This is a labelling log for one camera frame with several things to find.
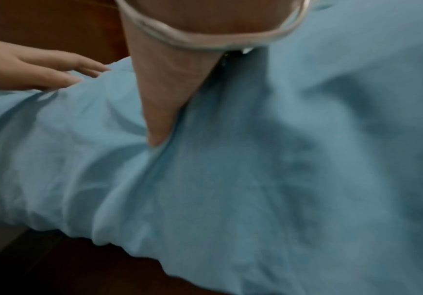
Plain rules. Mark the person's left hand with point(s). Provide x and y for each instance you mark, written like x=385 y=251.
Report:
x=18 y=64

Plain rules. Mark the person's right forearm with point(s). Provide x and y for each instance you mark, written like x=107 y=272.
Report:
x=211 y=14

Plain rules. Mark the brown wooden furniture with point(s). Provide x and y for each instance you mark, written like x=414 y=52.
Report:
x=51 y=26

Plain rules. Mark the person's right hand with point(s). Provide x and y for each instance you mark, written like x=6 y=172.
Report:
x=164 y=86

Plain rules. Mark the light blue cloth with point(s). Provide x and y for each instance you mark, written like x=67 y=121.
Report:
x=269 y=172

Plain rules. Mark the silver bangle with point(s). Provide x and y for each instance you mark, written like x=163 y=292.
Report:
x=182 y=43

